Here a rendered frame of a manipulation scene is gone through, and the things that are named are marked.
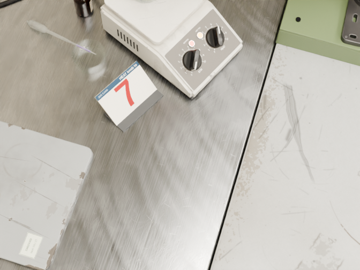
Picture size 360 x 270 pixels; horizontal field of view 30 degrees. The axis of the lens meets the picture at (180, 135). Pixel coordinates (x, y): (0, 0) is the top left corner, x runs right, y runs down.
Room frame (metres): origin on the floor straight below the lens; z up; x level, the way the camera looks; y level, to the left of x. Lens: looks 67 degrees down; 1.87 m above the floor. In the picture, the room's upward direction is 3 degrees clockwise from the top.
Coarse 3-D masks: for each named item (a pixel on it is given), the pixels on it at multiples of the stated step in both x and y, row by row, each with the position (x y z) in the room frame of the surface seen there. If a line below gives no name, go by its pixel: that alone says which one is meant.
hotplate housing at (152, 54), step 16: (112, 16) 0.58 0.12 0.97; (192, 16) 0.59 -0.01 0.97; (112, 32) 0.58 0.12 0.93; (128, 32) 0.56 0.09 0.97; (176, 32) 0.56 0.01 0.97; (128, 48) 0.56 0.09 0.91; (144, 48) 0.53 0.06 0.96; (160, 48) 0.53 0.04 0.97; (240, 48) 0.56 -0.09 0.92; (160, 64) 0.51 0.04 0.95; (224, 64) 0.53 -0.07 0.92; (176, 80) 0.49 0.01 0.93; (208, 80) 0.50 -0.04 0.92; (192, 96) 0.48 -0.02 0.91
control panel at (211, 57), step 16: (208, 16) 0.60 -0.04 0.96; (192, 32) 0.56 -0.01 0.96; (224, 32) 0.58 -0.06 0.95; (176, 48) 0.53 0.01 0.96; (192, 48) 0.54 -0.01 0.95; (208, 48) 0.55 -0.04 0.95; (224, 48) 0.55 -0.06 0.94; (176, 64) 0.51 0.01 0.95; (208, 64) 0.52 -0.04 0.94; (192, 80) 0.49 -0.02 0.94
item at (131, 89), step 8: (136, 72) 0.50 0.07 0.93; (128, 80) 0.49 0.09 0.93; (136, 80) 0.49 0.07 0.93; (144, 80) 0.50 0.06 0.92; (112, 88) 0.47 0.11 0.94; (120, 88) 0.47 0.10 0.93; (128, 88) 0.48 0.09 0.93; (136, 88) 0.48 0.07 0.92; (144, 88) 0.49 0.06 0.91; (152, 88) 0.49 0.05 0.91; (104, 96) 0.46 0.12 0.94; (112, 96) 0.46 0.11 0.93; (120, 96) 0.46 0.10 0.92; (128, 96) 0.47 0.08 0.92; (136, 96) 0.47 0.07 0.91; (104, 104) 0.45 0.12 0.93; (112, 104) 0.45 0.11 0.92; (120, 104) 0.45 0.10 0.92; (128, 104) 0.46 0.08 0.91; (112, 112) 0.44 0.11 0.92; (120, 112) 0.44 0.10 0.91
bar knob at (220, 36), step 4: (212, 28) 0.58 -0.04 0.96; (216, 28) 0.57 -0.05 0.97; (220, 28) 0.57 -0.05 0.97; (208, 32) 0.57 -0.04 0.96; (212, 32) 0.57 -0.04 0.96; (216, 32) 0.56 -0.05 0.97; (220, 32) 0.57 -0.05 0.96; (208, 36) 0.56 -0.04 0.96; (212, 36) 0.56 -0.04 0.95; (216, 36) 0.56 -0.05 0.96; (220, 36) 0.56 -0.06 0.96; (208, 40) 0.56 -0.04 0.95; (212, 40) 0.56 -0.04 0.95; (216, 40) 0.55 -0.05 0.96; (220, 40) 0.55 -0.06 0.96; (212, 44) 0.55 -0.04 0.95; (216, 44) 0.55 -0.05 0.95; (220, 44) 0.55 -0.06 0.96
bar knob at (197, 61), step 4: (188, 52) 0.53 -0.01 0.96; (192, 52) 0.53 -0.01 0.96; (196, 52) 0.53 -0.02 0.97; (184, 56) 0.52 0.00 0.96; (188, 56) 0.52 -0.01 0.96; (192, 56) 0.52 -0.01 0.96; (196, 56) 0.52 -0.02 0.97; (200, 56) 0.53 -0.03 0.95; (184, 60) 0.52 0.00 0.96; (188, 60) 0.52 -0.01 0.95; (192, 60) 0.52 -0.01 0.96; (196, 60) 0.51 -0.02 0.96; (200, 60) 0.52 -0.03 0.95; (184, 64) 0.51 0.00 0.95; (188, 64) 0.51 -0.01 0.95; (192, 64) 0.51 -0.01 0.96; (196, 64) 0.51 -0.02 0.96; (200, 64) 0.52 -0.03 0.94; (188, 68) 0.51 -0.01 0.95; (192, 68) 0.50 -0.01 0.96; (196, 68) 0.50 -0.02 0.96
